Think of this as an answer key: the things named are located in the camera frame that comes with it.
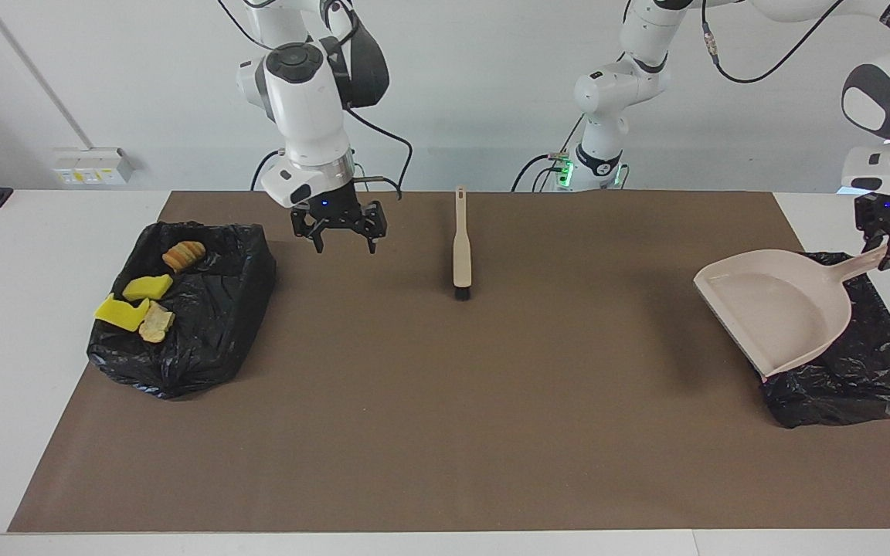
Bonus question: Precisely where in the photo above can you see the beige hand brush black bristles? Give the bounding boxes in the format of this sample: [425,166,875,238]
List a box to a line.
[453,185,475,301]

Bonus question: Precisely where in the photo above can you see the beige plastic dustpan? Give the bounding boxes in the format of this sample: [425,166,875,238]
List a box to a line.
[693,245,890,378]

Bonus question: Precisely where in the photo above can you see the orange striped croissant piece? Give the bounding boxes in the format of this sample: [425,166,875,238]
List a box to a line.
[161,240,206,274]

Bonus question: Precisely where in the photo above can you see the yellow sponge wedge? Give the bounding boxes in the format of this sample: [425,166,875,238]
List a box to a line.
[121,274,175,302]

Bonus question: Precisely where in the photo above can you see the striped bread slice beige side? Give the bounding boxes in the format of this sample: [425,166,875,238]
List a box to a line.
[138,301,176,344]

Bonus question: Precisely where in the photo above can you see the notched yellow sponge piece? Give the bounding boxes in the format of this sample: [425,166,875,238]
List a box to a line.
[94,293,151,334]

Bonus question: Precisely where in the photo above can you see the black bag lined bin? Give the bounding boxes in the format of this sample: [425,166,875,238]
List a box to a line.
[87,221,277,400]
[760,251,890,429]

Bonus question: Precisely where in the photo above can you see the brown table mat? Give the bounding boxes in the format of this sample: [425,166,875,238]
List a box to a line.
[7,191,890,534]

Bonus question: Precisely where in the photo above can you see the black right base cable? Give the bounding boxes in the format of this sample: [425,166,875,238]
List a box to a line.
[250,149,284,192]

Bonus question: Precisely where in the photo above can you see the black base cable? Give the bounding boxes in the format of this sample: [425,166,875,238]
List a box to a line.
[511,116,589,192]
[250,149,284,192]

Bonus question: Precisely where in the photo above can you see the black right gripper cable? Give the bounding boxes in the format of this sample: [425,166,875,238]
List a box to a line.
[345,107,415,202]

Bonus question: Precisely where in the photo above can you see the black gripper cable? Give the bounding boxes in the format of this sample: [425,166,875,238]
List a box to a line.
[700,0,848,85]
[345,107,415,202]

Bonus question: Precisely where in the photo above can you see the black left base cable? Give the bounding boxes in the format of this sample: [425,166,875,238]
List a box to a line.
[511,116,589,192]

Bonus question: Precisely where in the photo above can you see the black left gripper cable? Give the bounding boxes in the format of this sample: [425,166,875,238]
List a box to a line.
[700,0,848,85]

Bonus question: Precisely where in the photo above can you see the white wall socket strip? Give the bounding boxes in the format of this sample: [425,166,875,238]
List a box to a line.
[53,147,135,186]

